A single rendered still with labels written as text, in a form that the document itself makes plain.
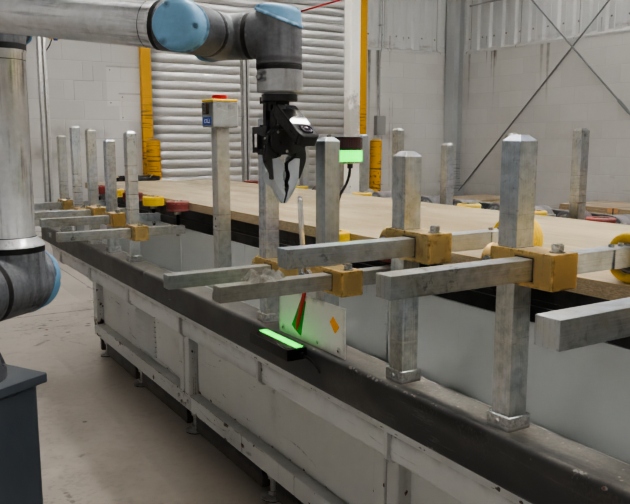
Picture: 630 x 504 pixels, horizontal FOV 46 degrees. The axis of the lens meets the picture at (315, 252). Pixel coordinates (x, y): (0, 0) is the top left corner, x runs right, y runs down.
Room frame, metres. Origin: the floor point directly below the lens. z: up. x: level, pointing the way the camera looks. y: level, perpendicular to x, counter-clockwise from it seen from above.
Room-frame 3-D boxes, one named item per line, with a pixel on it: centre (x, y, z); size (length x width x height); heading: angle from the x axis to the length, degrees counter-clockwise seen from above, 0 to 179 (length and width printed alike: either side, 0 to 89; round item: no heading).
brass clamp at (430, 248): (1.24, -0.17, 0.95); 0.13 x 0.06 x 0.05; 32
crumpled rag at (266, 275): (1.35, 0.09, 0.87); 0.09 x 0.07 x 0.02; 122
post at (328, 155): (1.47, -0.03, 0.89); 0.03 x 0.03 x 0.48; 32
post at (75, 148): (3.17, 1.02, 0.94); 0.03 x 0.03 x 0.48; 32
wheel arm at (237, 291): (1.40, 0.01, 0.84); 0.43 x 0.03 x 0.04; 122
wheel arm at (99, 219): (2.69, 0.78, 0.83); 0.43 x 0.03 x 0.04; 122
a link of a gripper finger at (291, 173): (1.49, 0.06, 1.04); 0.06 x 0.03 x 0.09; 32
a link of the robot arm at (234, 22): (1.50, 0.18, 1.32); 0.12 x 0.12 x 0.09; 70
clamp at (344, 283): (1.45, -0.04, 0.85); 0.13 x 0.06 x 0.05; 32
